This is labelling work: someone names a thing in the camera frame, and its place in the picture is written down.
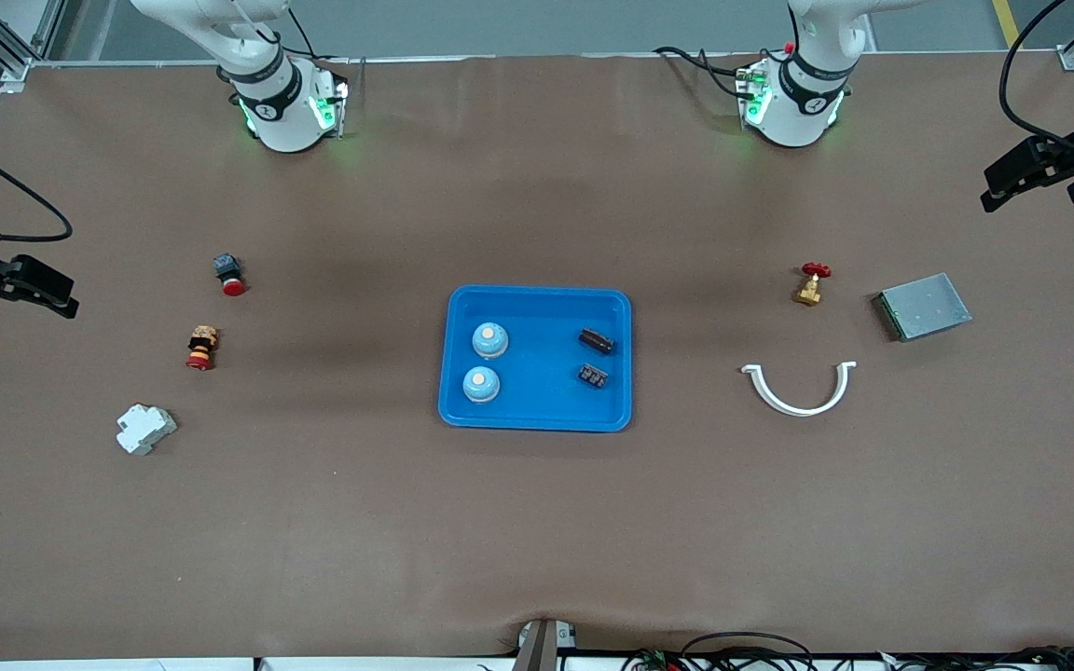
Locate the brass valve red handle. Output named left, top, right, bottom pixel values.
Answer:
left=793, top=262, right=833, bottom=308

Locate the white circuit breaker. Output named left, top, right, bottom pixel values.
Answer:
left=116, top=403, right=178, bottom=457

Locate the black base cable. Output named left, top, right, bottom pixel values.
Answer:
left=654, top=45, right=754, bottom=100

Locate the coloured wire bundle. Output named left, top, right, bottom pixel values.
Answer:
left=621, top=648, right=687, bottom=671

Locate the metal table edge clamp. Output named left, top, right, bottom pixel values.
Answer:
left=513, top=618, right=578, bottom=671

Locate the grey metal box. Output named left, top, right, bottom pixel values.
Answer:
left=872, top=272, right=973, bottom=343

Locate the red yellow black button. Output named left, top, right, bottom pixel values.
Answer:
left=186, top=324, right=220, bottom=372

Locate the red emergency push button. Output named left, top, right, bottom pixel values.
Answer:
left=213, top=253, right=248, bottom=297

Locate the black looped cable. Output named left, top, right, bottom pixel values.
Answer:
left=682, top=632, right=818, bottom=671

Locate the white curved bracket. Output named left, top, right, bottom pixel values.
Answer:
left=741, top=362, right=858, bottom=417

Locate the blue plastic tray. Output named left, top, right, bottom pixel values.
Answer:
left=437, top=284, right=634, bottom=433

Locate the black cable bundle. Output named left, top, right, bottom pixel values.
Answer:
left=873, top=645, right=1074, bottom=671

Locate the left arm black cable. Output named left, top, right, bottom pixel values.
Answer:
left=998, top=0, right=1074, bottom=167

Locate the blue call bell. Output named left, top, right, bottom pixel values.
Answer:
left=472, top=322, right=511, bottom=360
left=461, top=365, right=502, bottom=404

